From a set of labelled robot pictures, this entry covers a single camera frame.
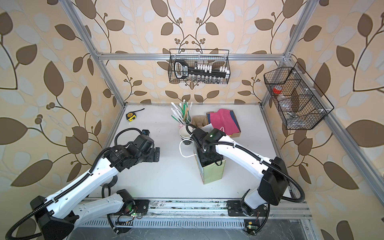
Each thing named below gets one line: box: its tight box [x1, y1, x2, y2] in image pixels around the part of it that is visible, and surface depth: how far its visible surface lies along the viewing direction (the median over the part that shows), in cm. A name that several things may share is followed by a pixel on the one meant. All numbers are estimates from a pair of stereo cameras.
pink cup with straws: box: [171, 99, 193, 125], surface depth 96 cm
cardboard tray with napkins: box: [206, 108, 241, 138], surface depth 107 cm
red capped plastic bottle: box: [273, 85, 283, 96], surface depth 88 cm
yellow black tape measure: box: [125, 108, 145, 122], surface depth 113 cm
